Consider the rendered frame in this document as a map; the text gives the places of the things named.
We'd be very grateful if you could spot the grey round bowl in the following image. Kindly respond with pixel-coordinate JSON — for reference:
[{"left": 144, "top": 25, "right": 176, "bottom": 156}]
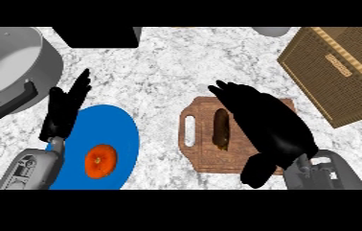
[{"left": 250, "top": 27, "right": 293, "bottom": 38}]

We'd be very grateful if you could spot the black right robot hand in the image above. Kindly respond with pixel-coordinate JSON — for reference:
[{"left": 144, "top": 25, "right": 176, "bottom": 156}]
[{"left": 207, "top": 80, "right": 321, "bottom": 190}]

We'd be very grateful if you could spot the brown wooden cutting board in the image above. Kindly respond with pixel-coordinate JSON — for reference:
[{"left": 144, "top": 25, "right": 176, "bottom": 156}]
[{"left": 179, "top": 96, "right": 299, "bottom": 176}]

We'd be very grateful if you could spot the blue round plate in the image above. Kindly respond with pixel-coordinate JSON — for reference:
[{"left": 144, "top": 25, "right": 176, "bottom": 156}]
[{"left": 45, "top": 104, "right": 142, "bottom": 191}]

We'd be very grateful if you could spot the grey pot with black handle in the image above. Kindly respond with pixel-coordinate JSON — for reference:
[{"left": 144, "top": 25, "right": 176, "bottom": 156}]
[{"left": 0, "top": 27, "right": 65, "bottom": 119}]

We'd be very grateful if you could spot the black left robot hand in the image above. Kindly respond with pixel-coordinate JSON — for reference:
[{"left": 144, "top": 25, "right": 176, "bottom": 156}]
[{"left": 39, "top": 68, "right": 94, "bottom": 143}]

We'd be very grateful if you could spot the orange tomato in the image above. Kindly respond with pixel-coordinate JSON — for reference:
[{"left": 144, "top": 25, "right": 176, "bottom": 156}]
[{"left": 83, "top": 144, "right": 119, "bottom": 179}]

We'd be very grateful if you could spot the brown wicker basket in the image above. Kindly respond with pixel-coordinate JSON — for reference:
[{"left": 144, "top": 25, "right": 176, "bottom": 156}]
[{"left": 277, "top": 27, "right": 362, "bottom": 129}]

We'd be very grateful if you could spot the black box appliance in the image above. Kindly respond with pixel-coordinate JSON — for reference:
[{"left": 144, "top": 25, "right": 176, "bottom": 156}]
[{"left": 51, "top": 27, "right": 144, "bottom": 49}]

